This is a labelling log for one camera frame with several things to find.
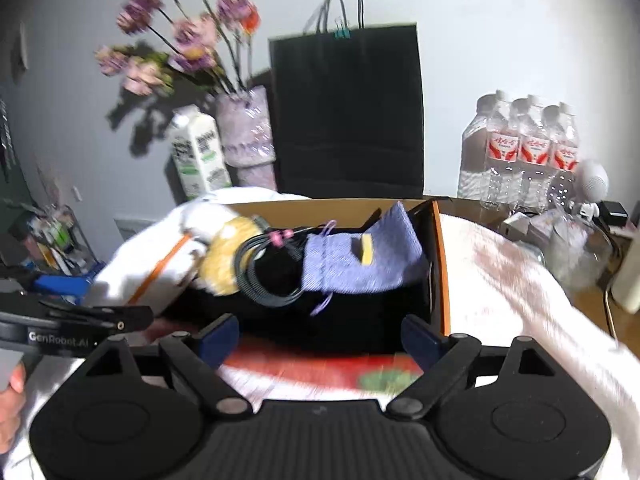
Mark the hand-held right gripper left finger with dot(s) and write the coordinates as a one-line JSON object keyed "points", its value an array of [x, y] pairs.
{"points": [[220, 338]]}

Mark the pink purple flower bouquet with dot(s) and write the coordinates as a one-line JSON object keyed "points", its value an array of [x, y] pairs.
{"points": [[190, 35]]}

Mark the small yellow block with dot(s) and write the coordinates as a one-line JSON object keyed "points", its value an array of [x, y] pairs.
{"points": [[365, 250]]}

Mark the orange cardboard box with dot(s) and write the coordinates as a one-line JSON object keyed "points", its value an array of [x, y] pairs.
{"points": [[443, 270]]}

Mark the teal binder clip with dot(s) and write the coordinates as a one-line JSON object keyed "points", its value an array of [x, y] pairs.
{"points": [[341, 34]]}

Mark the white milk carton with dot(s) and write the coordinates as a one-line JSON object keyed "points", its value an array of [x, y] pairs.
{"points": [[197, 150]]}

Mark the yellow white plush toy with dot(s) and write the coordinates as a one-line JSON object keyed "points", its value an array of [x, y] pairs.
{"points": [[222, 255]]}

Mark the clear plastic container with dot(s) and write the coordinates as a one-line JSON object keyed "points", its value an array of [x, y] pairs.
{"points": [[575, 255]]}

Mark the white round speaker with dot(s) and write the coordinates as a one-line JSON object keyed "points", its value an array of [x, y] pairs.
{"points": [[592, 177]]}

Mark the black power adapter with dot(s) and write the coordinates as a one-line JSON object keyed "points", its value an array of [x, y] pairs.
{"points": [[614, 212]]}

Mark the purple glass vase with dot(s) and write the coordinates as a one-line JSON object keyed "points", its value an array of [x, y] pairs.
{"points": [[247, 130]]}

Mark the pack of clear water bottles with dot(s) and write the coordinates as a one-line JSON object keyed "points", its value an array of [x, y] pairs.
{"points": [[520, 160]]}

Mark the black paper bag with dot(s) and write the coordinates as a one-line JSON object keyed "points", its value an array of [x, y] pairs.
{"points": [[345, 110]]}

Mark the white thermos bottle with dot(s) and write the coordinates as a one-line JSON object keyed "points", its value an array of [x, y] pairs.
{"points": [[629, 282]]}

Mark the white towel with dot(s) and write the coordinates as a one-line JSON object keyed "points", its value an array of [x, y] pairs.
{"points": [[500, 285]]}

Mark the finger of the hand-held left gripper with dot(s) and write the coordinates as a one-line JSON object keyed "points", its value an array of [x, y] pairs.
{"points": [[115, 319], [62, 290]]}

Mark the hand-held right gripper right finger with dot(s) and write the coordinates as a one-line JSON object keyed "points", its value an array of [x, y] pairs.
{"points": [[417, 340]]}

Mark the white power adapter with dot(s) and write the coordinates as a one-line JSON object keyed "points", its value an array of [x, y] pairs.
{"points": [[517, 225]]}

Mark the person's left hand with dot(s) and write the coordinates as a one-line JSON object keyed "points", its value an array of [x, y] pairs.
{"points": [[12, 400]]}

